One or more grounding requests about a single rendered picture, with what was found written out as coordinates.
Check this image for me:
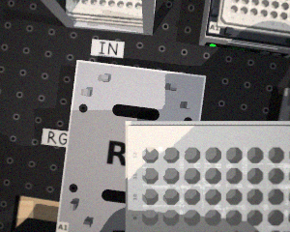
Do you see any white label with black text rg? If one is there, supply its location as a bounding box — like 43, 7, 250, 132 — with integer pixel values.
42, 129, 68, 147

